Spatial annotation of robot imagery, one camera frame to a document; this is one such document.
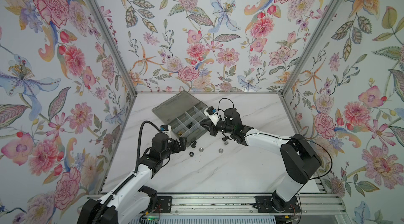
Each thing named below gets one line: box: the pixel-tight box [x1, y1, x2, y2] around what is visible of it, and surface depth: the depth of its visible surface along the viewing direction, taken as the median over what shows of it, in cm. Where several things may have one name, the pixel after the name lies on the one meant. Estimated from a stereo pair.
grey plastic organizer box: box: [151, 90, 212, 147], surface depth 106 cm
